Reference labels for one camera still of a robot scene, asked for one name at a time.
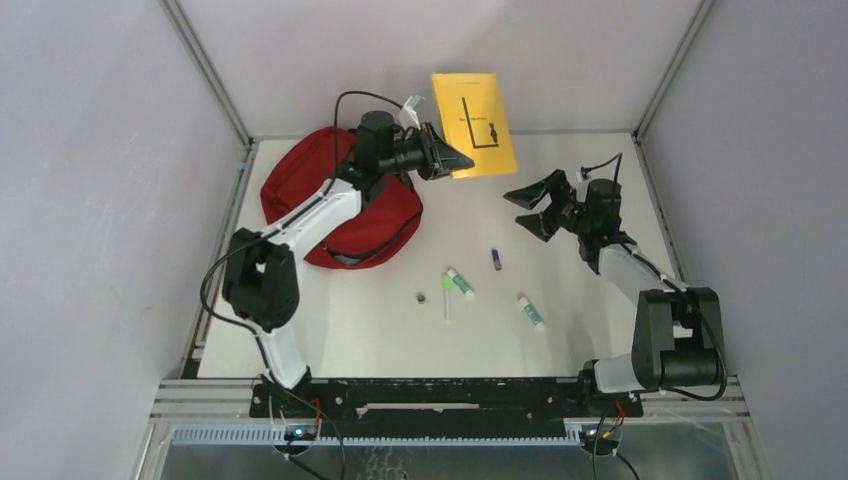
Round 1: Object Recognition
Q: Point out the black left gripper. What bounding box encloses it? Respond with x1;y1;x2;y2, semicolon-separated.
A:
379;123;474;182

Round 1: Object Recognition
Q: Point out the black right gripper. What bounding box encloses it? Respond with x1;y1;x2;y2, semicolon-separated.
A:
504;168;592;242

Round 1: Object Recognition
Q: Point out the yellow notebook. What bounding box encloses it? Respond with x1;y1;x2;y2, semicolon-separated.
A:
431;73;518;179

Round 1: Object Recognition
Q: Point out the red student backpack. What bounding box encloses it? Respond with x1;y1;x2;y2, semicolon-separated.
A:
260;127;423;270

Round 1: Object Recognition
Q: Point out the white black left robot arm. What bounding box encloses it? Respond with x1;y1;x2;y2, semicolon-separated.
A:
221;110;474;417

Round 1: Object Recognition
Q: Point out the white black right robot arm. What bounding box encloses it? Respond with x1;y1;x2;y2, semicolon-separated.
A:
503;170;728;416

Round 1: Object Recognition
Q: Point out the purple capped small tube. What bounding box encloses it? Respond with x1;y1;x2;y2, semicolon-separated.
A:
491;249;502;271

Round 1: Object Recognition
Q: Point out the green white glue stick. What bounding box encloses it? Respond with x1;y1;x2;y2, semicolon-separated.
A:
517;295;545;330
446;268;475;299

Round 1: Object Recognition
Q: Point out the green capped white pen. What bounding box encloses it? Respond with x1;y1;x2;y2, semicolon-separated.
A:
441;274;452;324

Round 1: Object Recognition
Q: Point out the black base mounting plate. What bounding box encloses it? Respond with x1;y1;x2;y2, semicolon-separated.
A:
249;375;643;419

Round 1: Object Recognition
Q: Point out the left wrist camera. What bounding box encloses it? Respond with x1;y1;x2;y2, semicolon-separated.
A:
397;95;425;130

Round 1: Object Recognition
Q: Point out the black right camera cable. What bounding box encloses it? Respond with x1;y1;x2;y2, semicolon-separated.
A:
581;152;624;183

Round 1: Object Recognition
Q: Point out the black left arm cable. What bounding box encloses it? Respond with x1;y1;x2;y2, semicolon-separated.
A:
198;90;412;480

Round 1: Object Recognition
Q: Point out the aluminium frame rail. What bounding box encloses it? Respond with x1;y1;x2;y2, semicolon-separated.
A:
158;0;256;150

